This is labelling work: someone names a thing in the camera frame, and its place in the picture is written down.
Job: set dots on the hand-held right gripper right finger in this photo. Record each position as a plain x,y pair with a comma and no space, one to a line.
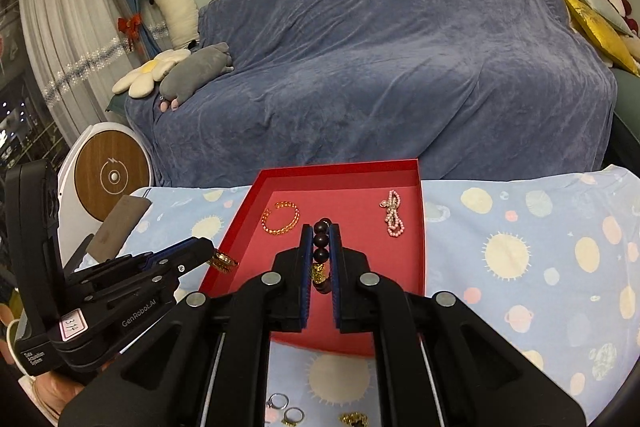
337,277

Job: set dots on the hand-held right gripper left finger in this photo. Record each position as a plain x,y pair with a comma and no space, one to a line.
305,277

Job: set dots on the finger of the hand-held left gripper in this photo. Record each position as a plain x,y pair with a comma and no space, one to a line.
150,279
197,252

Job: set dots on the gold metal watch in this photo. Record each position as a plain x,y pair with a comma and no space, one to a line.
223,262

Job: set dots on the red cardboard box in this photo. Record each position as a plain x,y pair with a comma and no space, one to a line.
360,227

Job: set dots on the pair of gold hoop rings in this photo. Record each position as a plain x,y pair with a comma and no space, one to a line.
290,418

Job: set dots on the person's left hand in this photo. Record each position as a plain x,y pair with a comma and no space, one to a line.
55,389

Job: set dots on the white round wooden-faced device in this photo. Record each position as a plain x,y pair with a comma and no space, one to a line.
112,177

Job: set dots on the blue planet print tablecloth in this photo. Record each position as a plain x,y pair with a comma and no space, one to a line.
500,217

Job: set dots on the grey plush animal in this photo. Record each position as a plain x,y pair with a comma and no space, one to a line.
195,67

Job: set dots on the white flower cushion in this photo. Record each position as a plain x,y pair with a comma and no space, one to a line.
145,72

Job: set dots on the blue covered sofa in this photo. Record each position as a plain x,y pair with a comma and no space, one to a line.
375,57

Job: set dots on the red bow tieback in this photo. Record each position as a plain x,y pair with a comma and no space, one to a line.
131,24

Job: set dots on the white cow plush pillow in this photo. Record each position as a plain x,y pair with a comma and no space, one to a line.
175,7

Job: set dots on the white sheer curtain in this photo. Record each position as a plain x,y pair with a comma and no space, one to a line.
60,7

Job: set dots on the yellow cushion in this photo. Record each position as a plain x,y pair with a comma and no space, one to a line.
600,32

